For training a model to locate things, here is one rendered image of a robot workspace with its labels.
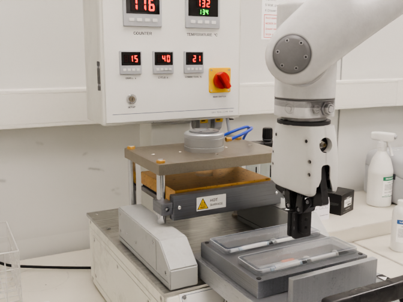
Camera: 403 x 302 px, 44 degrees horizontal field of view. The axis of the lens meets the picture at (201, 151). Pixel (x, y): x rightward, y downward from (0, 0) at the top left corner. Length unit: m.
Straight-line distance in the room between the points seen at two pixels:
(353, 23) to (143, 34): 0.55
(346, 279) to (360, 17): 0.35
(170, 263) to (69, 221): 0.71
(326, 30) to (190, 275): 0.43
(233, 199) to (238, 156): 0.08
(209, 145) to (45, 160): 0.60
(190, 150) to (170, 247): 0.22
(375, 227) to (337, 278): 0.91
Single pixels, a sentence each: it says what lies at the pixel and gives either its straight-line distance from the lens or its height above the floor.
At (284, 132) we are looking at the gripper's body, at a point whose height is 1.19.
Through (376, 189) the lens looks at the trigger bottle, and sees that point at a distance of 1.76.
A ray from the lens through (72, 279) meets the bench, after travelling 1.31.
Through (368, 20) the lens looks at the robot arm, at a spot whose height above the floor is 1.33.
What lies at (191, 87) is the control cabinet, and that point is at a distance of 1.10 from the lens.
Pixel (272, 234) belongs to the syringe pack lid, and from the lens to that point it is 0.84.
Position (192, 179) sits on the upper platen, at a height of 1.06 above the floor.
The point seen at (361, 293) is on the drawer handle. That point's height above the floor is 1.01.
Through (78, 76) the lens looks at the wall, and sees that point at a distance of 1.41.
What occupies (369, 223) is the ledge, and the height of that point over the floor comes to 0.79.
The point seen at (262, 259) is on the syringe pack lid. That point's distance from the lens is 0.74.
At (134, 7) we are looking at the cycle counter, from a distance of 1.05.
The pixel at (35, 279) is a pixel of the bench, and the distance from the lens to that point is 1.34.
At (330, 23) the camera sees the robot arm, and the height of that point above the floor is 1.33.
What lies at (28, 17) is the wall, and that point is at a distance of 1.39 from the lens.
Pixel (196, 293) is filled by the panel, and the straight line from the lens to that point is 0.83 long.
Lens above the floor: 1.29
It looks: 11 degrees down
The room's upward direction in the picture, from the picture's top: straight up
